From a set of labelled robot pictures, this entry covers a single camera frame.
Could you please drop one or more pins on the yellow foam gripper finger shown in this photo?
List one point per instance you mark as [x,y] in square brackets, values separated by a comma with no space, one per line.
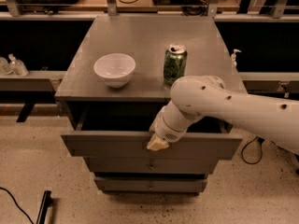
[156,143]
[153,125]

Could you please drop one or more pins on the grey top drawer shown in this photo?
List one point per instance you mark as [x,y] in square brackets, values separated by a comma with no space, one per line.
[122,130]

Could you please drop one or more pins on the grey drawer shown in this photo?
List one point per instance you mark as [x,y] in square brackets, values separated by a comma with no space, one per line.
[154,166]
[122,130]
[150,184]

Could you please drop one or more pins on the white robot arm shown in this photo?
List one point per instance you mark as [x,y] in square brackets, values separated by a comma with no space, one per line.
[196,97]

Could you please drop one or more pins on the grey bottom drawer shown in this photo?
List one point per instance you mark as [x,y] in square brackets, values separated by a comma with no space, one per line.
[150,184]

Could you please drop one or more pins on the grey drawer cabinet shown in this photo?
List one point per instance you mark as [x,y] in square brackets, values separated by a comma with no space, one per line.
[145,38]

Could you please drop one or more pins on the grey middle drawer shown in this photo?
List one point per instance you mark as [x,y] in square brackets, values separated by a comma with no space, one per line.
[154,166]

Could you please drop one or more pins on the white ceramic bowl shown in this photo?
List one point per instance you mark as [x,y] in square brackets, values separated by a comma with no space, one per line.
[115,69]

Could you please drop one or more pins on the green soda can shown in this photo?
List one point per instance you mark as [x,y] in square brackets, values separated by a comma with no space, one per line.
[174,63]

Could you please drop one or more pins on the white pump bottle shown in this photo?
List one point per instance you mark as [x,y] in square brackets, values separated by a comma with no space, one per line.
[233,56]

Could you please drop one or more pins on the black metal stand leg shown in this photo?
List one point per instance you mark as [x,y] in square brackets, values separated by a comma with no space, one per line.
[46,203]

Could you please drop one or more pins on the clear plastic bottle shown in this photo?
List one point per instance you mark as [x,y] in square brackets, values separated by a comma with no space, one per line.
[17,66]

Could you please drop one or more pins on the clear plastic container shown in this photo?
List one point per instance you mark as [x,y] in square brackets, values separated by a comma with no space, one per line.
[4,67]

